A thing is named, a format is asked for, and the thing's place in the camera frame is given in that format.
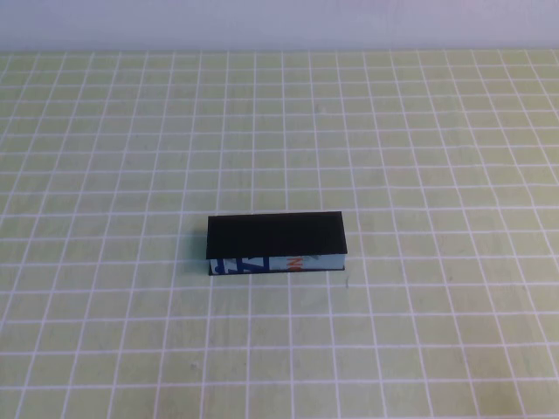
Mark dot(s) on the black printed glasses case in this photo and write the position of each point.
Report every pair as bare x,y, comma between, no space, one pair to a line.
275,233

